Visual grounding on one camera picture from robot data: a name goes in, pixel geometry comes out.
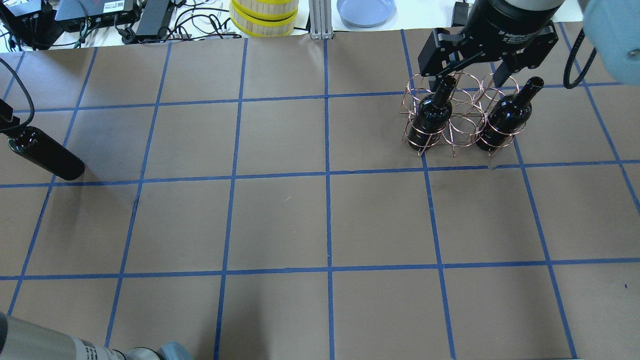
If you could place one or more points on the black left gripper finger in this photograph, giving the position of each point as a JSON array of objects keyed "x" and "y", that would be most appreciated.
[{"x": 8, "y": 121}]

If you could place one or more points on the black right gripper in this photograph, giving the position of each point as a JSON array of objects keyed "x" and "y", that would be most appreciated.
[{"x": 505, "y": 25}]

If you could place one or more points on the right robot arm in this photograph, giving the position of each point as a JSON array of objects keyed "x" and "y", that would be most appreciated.
[{"x": 612, "y": 27}]

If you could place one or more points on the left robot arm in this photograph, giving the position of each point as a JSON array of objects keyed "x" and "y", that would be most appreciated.
[{"x": 22, "y": 340}]

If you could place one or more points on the yellow rimmed wooden basket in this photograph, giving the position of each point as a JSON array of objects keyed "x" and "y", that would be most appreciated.
[{"x": 264, "y": 18}]

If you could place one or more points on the black electronics box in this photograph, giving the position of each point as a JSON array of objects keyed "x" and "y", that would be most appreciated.
[{"x": 75, "y": 15}]

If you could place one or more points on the blue plate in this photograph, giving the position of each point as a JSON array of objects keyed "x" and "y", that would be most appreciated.
[{"x": 365, "y": 13}]

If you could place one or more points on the black power adapter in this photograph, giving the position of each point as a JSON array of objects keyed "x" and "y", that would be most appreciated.
[{"x": 154, "y": 21}]

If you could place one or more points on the copper wire wine basket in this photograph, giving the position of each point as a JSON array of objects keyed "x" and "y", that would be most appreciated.
[{"x": 470, "y": 110}]

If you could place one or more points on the aluminium frame post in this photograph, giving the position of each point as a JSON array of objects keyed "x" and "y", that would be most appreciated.
[{"x": 320, "y": 16}]

